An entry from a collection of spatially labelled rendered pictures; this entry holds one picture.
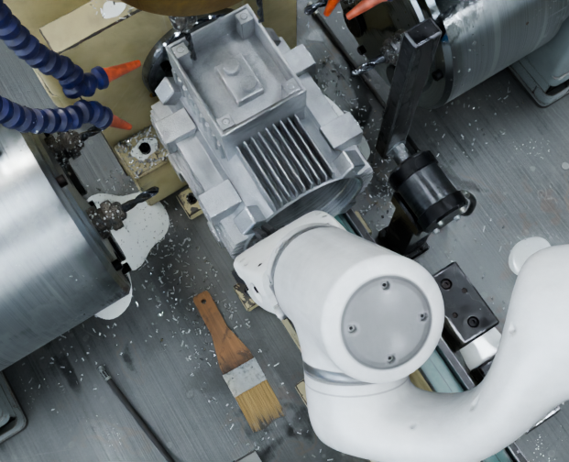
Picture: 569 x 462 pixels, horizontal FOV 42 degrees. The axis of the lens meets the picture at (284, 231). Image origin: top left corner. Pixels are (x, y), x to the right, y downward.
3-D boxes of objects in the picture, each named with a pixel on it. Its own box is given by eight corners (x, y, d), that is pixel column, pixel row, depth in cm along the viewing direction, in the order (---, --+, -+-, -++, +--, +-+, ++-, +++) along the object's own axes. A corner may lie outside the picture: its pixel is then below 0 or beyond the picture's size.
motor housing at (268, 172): (163, 152, 98) (133, 82, 80) (287, 85, 100) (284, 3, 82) (238, 279, 93) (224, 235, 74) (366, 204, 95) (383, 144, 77)
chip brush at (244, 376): (184, 302, 104) (183, 302, 103) (215, 286, 105) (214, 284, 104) (254, 434, 99) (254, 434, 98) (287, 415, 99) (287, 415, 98)
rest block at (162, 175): (129, 175, 110) (110, 142, 98) (170, 152, 111) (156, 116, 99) (149, 207, 108) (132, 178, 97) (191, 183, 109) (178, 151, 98)
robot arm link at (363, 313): (378, 331, 61) (370, 220, 59) (454, 387, 48) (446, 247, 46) (279, 348, 59) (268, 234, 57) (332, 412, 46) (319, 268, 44)
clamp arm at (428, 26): (370, 144, 90) (399, 26, 65) (391, 131, 90) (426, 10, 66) (387, 166, 89) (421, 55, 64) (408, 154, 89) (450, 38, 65)
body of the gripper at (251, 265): (285, 343, 61) (256, 310, 72) (388, 279, 62) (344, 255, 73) (241, 268, 59) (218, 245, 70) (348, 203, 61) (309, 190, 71)
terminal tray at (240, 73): (172, 82, 84) (161, 48, 77) (254, 38, 85) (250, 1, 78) (224, 165, 81) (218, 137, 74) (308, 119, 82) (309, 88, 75)
